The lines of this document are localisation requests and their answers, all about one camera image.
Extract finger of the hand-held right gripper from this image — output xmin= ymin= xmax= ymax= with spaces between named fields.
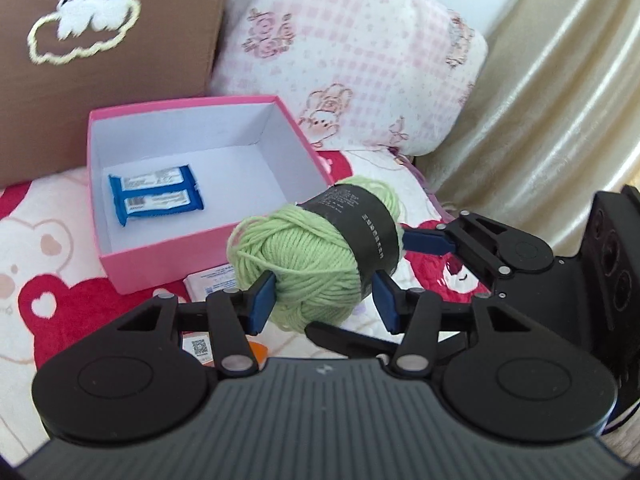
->
xmin=402 ymin=212 xmax=521 ymax=277
xmin=305 ymin=322 xmax=401 ymax=361

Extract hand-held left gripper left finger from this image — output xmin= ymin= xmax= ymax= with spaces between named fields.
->
xmin=117 ymin=271 xmax=278 ymax=378

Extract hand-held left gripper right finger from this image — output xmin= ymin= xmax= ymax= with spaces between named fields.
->
xmin=371 ymin=269 xmax=536 ymax=378

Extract green yarn ball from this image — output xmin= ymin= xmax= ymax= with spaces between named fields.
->
xmin=226 ymin=175 xmax=403 ymax=333

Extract white tissue packet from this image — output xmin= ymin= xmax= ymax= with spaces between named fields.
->
xmin=182 ymin=265 xmax=238 ymax=301

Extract clear dental floss box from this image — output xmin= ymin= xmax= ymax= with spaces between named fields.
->
xmin=180 ymin=332 xmax=216 ymax=367

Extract blue wet wipes packet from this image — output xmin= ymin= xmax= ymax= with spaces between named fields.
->
xmin=107 ymin=164 xmax=205 ymax=228

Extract pink cardboard box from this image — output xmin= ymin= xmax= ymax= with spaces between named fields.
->
xmin=87 ymin=95 xmax=333 ymax=296

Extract beige cloth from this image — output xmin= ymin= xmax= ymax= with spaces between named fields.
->
xmin=415 ymin=0 xmax=640 ymax=261

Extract bear printed blanket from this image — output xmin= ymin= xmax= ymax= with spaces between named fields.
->
xmin=0 ymin=147 xmax=496 ymax=461

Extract brown cushion with cloud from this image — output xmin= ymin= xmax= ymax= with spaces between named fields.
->
xmin=0 ymin=0 xmax=236 ymax=188

